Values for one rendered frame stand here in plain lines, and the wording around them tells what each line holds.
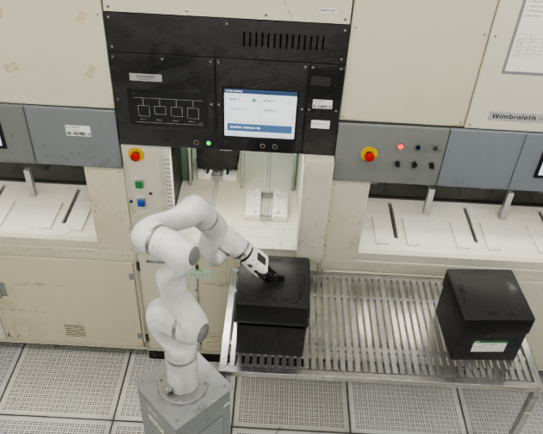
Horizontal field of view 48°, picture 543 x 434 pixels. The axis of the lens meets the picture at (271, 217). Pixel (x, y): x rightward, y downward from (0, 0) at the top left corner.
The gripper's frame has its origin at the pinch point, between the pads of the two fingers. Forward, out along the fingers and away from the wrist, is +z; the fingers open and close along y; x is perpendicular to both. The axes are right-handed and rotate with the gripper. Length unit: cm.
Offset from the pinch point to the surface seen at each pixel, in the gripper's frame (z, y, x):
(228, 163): -11, 90, 25
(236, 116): -47, 39, -21
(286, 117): -33, 39, -36
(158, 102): -71, 38, -3
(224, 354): 10.3, -15.0, 35.0
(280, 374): 26.7, -22.9, 18.6
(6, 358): -24, 32, 177
